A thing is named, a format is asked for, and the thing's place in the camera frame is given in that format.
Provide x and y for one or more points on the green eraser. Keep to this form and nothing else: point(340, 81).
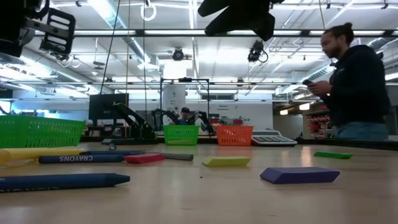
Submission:
point(332, 155)

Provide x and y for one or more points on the black shelf with red bins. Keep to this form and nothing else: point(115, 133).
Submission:
point(318, 124)

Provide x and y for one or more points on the yellow pen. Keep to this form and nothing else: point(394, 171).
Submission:
point(31, 154)

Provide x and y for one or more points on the black monitor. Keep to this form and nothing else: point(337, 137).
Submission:
point(102, 105)

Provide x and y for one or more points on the orange plastic bin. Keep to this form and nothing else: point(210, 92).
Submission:
point(234, 136)

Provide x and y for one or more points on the silver desk calculator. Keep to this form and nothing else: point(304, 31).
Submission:
point(270, 139)

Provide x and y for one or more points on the person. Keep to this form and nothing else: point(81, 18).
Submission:
point(357, 93)
point(185, 116)

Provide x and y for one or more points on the white banner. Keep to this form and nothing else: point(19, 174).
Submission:
point(174, 96)

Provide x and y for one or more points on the green plastic bin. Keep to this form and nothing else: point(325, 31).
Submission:
point(40, 132)
point(181, 135)

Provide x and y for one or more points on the yellow eraser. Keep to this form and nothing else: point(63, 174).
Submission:
point(225, 161)

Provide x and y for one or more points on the blue eraser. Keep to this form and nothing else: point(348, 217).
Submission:
point(298, 175)

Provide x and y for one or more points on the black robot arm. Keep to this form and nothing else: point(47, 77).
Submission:
point(203, 119)
point(164, 116)

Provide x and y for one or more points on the blue crayon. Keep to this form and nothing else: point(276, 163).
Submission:
point(62, 182)
point(81, 159)
point(118, 152)

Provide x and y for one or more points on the red eraser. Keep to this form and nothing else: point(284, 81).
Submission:
point(143, 159)

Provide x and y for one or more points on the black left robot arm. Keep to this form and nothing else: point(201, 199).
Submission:
point(15, 25)

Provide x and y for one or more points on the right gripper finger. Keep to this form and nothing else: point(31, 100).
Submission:
point(227, 28)
point(214, 7)

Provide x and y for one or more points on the grey crayon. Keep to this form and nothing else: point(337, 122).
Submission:
point(178, 156)

